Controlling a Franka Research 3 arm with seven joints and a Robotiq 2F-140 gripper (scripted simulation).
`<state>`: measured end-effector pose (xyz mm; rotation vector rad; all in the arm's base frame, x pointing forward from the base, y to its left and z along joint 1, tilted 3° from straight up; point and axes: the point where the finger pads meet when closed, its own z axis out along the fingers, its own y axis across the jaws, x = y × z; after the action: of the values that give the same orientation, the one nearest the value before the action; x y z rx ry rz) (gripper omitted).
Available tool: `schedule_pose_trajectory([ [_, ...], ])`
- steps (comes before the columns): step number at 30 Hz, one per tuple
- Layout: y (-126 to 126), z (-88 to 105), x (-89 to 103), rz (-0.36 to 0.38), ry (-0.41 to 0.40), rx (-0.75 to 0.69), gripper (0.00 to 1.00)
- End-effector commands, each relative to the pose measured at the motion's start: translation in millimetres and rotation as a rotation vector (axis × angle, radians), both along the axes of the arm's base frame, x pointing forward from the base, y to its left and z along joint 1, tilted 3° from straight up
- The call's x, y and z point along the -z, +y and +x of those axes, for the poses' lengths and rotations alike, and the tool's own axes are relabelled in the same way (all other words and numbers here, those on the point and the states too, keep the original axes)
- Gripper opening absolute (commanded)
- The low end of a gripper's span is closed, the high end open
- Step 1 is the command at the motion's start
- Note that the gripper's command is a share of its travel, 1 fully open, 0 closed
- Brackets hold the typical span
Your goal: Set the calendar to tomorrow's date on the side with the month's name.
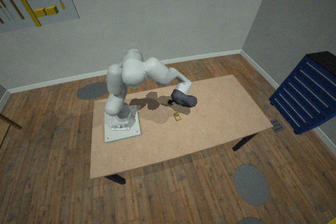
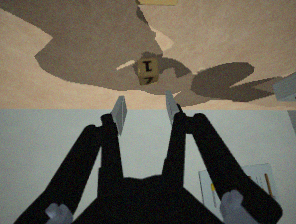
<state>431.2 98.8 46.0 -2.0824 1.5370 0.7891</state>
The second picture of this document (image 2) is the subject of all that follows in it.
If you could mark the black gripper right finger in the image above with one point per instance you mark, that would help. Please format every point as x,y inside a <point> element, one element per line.
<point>242,200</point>

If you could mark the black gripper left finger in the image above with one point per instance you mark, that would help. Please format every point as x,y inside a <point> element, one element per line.
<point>59,201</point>

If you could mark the tan cube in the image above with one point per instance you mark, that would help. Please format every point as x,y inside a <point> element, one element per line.
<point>157,2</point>
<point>148,71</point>

